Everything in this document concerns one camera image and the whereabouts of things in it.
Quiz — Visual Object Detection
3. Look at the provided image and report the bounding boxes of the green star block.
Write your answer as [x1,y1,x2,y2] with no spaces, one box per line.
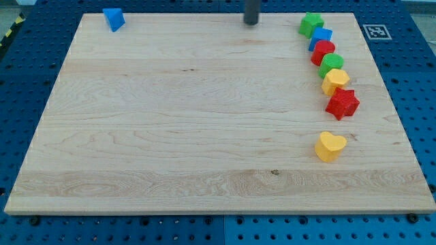
[298,12,324,39]

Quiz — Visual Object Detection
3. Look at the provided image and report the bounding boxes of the blue triangular prism block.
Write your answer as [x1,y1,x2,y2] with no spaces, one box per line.
[102,8,125,32]

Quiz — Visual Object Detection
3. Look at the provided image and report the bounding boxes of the black bolt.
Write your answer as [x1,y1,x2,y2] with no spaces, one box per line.
[29,216,41,227]
[407,213,420,224]

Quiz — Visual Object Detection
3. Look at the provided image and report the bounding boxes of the red star block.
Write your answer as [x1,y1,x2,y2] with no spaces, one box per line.
[325,87,360,120]

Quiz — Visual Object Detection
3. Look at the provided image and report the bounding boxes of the white fiducial marker tag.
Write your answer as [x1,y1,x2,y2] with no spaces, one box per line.
[363,24,392,40]

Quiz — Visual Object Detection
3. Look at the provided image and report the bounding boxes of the black bolt front left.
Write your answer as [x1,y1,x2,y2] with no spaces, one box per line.
[29,216,41,227]

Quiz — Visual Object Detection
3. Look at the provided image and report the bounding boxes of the green cylinder block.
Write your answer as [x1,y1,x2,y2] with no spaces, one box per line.
[318,53,344,78]

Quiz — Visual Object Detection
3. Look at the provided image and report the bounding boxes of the black bolt front right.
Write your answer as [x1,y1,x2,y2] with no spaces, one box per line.
[407,213,420,224]

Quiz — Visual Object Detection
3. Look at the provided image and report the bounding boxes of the blue cube block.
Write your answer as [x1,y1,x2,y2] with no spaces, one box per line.
[308,27,333,52]

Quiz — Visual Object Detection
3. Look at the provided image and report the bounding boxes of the wooden board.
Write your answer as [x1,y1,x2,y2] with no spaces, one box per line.
[5,13,435,216]

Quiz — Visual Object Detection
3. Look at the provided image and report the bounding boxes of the yellow hexagon block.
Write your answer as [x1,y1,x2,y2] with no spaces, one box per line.
[322,69,350,96]

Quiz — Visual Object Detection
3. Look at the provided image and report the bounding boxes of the yellow heart block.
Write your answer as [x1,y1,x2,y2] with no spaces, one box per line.
[315,131,347,163]

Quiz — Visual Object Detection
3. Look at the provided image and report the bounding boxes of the red cylinder block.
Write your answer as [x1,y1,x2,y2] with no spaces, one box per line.
[311,40,336,66]

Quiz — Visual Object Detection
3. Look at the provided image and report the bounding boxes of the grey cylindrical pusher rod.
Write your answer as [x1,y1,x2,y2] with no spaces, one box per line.
[243,0,261,25]

